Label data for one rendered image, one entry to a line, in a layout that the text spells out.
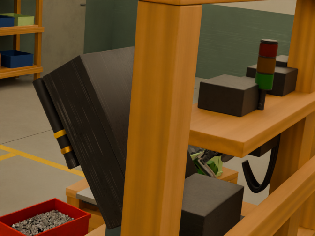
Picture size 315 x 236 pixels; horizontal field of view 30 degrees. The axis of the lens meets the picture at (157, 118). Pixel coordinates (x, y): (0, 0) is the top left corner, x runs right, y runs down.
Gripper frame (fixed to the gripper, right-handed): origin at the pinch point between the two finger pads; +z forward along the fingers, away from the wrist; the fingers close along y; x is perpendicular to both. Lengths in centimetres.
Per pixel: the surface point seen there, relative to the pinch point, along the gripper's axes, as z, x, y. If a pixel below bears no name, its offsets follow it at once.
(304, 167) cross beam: -9.9, 23.7, 24.9
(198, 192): 26.9, 3.5, 14.5
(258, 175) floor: -285, 79, -208
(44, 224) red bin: 28, -20, -59
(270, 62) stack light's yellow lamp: 17, -13, 58
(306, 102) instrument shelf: 0.4, 4.2, 48.1
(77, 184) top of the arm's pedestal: -18, -24, -84
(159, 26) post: 73, -34, 78
